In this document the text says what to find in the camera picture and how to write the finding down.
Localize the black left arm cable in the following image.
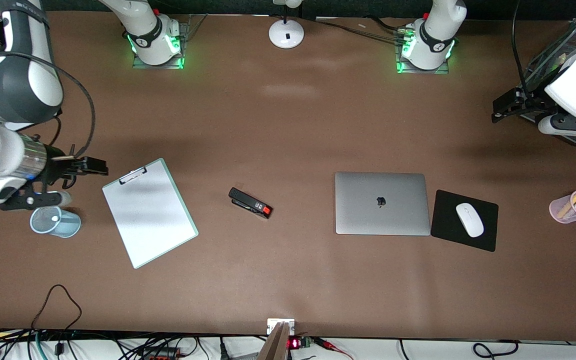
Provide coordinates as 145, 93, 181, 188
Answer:
511, 0, 531, 98

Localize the green cable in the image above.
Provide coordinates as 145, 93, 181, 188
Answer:
34, 331, 50, 360

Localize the silver laptop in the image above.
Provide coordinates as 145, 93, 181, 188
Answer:
335, 171, 431, 236

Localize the dark wire mesh tray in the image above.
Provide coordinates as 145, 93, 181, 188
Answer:
520, 17, 576, 146

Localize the black cable bundle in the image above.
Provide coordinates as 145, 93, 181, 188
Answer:
302, 15, 409, 43

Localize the white clipboard paper sheet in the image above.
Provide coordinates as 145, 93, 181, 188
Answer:
103, 161, 197, 267

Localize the white computer mouse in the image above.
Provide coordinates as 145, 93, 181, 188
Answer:
455, 202, 485, 238

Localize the orange connector block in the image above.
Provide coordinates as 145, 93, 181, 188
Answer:
140, 346, 185, 360

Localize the coiled black cable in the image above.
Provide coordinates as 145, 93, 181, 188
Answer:
472, 340, 520, 360

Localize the yellow marker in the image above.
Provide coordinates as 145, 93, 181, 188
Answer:
557, 188, 576, 219

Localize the grey brown post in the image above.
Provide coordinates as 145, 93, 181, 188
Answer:
258, 321, 291, 360

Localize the black mouse pad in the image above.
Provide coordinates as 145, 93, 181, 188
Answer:
430, 189, 499, 253

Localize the red wire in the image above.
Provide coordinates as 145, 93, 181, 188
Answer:
313, 337, 355, 360

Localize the black red stapler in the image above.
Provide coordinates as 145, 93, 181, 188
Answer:
228, 187, 273, 219

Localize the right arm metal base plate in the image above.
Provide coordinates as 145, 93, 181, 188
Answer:
132, 14, 209, 70

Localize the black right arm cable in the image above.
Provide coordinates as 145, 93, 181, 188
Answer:
18, 52, 97, 160

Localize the white bracket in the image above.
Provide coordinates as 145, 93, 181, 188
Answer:
267, 318, 296, 336

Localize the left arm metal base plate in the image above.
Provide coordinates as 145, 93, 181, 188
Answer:
395, 30, 451, 75

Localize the light blue mesh cup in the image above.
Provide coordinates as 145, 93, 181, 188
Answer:
30, 205, 82, 239

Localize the teal clipboard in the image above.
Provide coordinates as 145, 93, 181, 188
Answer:
102, 158, 199, 270

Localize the white round stand base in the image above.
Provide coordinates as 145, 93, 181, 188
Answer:
268, 0, 305, 50

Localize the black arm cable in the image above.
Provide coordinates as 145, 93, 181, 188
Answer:
18, 52, 97, 160
511, 0, 531, 98

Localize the thin looped dark cable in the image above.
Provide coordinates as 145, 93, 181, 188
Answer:
30, 284, 83, 332

